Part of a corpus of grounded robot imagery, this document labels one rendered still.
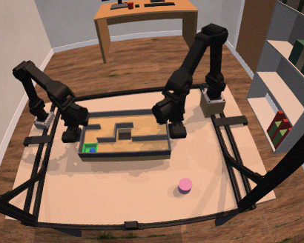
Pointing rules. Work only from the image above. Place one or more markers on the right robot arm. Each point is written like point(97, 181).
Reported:
point(181, 80)

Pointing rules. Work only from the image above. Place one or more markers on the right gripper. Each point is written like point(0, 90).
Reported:
point(177, 130)

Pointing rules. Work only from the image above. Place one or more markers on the pink cylinder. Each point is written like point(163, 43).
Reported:
point(185, 186)

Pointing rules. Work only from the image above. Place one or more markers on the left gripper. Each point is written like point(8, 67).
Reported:
point(71, 133)

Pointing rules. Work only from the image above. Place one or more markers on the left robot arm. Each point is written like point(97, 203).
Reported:
point(57, 92)

